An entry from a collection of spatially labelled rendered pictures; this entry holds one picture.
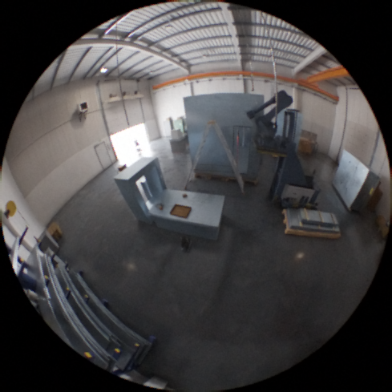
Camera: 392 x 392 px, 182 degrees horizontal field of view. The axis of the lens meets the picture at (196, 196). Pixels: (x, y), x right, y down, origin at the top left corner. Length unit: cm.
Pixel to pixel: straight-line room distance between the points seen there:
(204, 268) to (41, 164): 1026
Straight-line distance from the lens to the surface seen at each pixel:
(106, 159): 1129
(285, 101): 322
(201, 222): 256
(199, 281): 272
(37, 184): 1013
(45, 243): 632
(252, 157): 442
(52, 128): 1036
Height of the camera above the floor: 267
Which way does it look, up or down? 40 degrees down
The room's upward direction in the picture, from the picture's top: 8 degrees counter-clockwise
